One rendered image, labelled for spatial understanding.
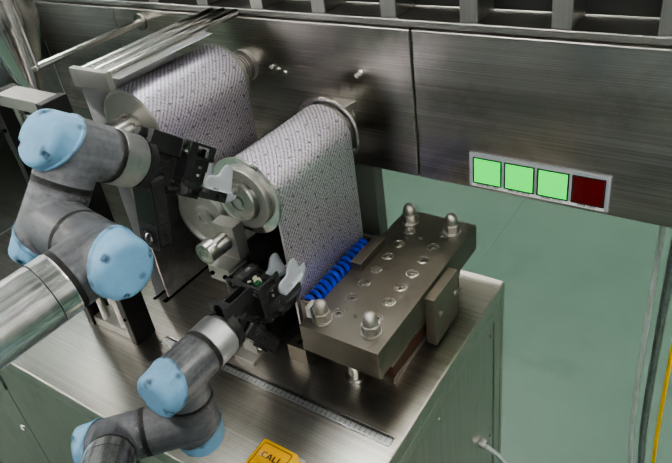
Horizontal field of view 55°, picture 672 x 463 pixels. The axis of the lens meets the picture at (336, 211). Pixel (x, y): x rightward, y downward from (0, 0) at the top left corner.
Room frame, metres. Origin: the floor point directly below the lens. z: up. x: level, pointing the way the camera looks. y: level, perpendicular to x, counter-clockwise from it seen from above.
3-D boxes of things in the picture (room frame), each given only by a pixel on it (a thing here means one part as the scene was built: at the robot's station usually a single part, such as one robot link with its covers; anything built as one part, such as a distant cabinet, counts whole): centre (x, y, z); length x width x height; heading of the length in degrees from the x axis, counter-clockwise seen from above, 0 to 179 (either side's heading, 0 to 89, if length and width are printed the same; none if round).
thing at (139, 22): (1.43, 0.47, 1.41); 0.30 x 0.04 x 0.04; 142
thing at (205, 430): (0.70, 0.28, 1.01); 0.11 x 0.08 x 0.11; 100
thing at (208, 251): (0.91, 0.23, 1.18); 0.04 x 0.02 x 0.04; 52
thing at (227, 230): (0.94, 0.20, 1.05); 0.06 x 0.05 x 0.31; 142
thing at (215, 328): (0.77, 0.22, 1.11); 0.08 x 0.05 x 0.08; 52
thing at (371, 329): (0.82, -0.03, 1.05); 0.04 x 0.04 x 0.04
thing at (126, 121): (1.09, 0.36, 1.33); 0.06 x 0.06 x 0.06; 52
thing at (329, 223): (1.01, 0.03, 1.11); 0.23 x 0.01 x 0.18; 142
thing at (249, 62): (1.34, 0.17, 1.33); 0.07 x 0.07 x 0.07; 52
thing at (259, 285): (0.83, 0.17, 1.12); 0.12 x 0.08 x 0.09; 142
